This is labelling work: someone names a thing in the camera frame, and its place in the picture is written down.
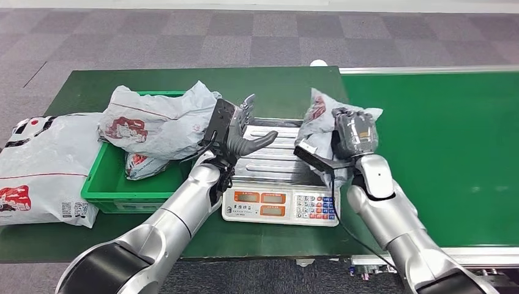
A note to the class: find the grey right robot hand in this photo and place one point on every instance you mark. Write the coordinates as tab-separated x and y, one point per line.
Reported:
354	134

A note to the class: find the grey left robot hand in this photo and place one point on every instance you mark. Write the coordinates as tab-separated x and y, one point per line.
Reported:
247	146

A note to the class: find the soft white red-print parcel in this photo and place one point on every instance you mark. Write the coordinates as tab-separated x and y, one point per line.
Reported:
318	125

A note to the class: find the plump white red-print parcel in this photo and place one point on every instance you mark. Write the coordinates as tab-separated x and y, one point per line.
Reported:
142	166

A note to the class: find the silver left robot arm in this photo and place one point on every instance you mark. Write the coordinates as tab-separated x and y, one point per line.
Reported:
178	215

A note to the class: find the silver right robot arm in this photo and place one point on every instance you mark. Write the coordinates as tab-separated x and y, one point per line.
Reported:
389	215

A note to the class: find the electronic scale with steel tray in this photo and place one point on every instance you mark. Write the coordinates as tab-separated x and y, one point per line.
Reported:
275	170

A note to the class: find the white round knob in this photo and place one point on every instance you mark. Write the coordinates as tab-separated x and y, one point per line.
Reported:
318	63

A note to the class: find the white table foot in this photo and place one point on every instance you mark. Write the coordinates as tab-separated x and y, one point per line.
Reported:
304	263

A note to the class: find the green plastic crate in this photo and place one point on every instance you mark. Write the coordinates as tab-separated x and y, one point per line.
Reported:
109	182

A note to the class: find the large flat white mailer bag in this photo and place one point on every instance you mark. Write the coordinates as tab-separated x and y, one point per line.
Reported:
44	162

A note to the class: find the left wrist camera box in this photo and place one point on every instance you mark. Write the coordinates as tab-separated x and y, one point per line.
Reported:
221	119

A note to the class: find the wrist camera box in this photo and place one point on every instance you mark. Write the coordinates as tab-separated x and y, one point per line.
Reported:
221	119
320	161

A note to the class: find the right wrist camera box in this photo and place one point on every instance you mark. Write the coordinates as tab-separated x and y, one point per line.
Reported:
320	161

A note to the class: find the green conveyor belt silver frame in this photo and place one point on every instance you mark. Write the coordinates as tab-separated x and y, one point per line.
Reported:
446	142

